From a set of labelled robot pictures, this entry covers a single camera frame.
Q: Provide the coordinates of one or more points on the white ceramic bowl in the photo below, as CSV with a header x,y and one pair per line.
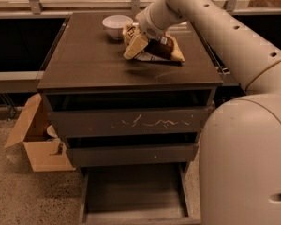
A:
x,y
114,25

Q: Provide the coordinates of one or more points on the brown chip bag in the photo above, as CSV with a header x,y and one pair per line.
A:
x,y
162,50

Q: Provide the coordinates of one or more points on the open cardboard box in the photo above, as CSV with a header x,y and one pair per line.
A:
x,y
45,153

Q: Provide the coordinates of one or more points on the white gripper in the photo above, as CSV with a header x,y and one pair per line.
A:
x,y
149,24

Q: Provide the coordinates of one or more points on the white object in box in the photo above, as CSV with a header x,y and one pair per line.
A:
x,y
51,131

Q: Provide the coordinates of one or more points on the grey drawer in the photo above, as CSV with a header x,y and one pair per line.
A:
x,y
76,115
152,194
131,149

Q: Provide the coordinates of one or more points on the grey top drawer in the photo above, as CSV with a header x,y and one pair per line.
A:
x,y
76,115

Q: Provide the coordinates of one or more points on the grey bottom drawer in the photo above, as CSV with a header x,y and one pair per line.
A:
x,y
152,194

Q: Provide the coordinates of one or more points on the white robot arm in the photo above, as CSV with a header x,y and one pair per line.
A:
x,y
240,145

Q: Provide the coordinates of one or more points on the grey middle drawer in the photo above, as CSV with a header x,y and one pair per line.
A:
x,y
131,149

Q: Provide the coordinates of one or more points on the dark grey drawer cabinet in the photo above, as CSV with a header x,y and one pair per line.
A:
x,y
87,60

